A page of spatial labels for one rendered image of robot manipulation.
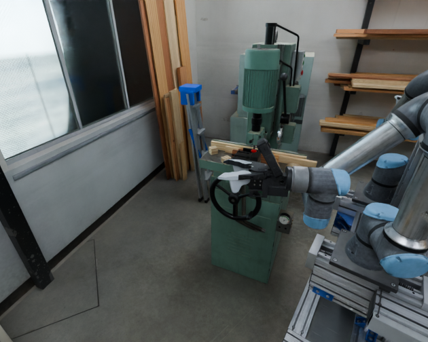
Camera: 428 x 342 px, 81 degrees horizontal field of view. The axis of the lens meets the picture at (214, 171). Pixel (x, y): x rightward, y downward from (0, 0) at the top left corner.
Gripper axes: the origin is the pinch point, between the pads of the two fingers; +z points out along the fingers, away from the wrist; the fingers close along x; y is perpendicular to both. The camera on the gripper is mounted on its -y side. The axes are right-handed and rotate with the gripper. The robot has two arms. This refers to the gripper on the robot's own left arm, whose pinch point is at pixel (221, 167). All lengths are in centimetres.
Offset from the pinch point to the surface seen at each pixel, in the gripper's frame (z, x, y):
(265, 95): -14, 68, -15
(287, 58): -25, 88, -34
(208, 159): 16, 73, 24
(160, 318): 40, 37, 119
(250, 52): -5, 67, -35
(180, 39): 79, 240, -59
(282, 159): -27, 75, 21
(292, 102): -31, 89, -10
